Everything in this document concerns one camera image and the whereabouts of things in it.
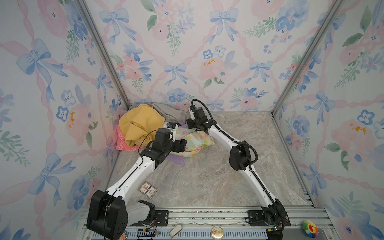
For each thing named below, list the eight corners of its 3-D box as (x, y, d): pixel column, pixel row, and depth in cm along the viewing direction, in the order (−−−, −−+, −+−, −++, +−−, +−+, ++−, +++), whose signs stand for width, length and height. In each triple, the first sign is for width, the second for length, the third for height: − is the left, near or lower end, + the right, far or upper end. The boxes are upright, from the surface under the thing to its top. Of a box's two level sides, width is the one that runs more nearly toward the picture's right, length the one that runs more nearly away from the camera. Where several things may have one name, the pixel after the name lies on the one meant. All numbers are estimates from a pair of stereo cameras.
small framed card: (138, 191, 84) (137, 189, 83) (145, 182, 87) (144, 180, 86) (151, 199, 82) (151, 198, 80) (158, 189, 85) (157, 188, 83)
